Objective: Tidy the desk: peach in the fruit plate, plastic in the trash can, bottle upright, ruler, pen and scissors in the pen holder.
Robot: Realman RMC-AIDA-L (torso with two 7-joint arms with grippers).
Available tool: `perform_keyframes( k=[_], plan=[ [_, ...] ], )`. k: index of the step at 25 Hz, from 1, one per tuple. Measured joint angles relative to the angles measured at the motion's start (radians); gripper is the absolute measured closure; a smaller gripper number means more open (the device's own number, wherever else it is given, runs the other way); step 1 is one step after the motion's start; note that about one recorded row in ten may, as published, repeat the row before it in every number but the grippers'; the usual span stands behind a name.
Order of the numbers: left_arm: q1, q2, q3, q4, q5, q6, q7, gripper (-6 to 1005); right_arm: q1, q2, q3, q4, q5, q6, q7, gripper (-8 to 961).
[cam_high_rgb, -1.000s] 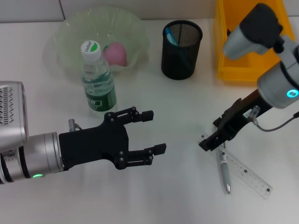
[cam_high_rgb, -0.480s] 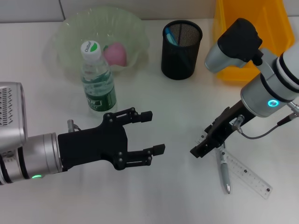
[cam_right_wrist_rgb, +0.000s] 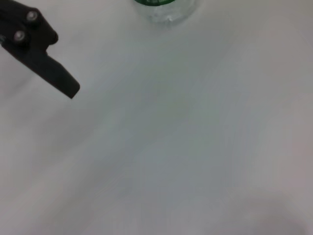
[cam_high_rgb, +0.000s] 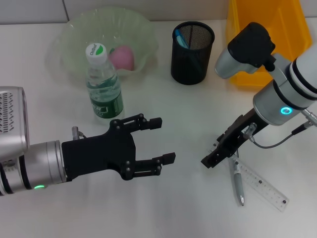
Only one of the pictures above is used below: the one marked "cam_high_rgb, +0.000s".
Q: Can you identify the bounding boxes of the light blue scissors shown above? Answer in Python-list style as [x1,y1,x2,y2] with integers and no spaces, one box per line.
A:
[174,28,203,74]

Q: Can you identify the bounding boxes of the pink peach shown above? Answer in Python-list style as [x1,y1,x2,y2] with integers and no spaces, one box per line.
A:
[108,44,136,71]

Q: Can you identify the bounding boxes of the black mesh pen holder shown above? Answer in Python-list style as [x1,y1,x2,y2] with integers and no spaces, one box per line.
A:
[170,21,215,85]

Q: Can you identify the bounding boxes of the yellow plastic bin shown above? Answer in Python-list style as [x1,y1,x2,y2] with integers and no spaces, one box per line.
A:
[225,0,313,87]

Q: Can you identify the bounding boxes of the silver retractable pen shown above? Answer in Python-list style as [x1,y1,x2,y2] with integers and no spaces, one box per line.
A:
[229,150,246,207]

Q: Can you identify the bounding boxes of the translucent green fruit bowl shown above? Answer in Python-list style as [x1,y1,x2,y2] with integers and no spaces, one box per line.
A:
[46,7,159,86]

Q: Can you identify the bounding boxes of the left arm cable with plug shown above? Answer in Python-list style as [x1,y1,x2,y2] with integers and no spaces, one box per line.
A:
[71,126,88,140]

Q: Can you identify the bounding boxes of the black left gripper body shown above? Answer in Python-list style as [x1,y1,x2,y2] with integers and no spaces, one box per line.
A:
[61,119,137,181]

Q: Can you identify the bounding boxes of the clear green-label water bottle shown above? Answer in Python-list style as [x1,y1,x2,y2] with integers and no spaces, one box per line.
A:
[85,43,124,126]

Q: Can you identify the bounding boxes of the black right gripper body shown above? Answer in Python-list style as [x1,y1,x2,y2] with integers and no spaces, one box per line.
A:
[216,108,270,150]

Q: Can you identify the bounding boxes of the silver vented wrist camera box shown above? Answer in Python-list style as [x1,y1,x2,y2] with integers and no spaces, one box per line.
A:
[0,86,30,163]

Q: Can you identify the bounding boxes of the transparent plastic ruler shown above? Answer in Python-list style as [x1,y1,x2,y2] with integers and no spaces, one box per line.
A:
[209,142,290,213]

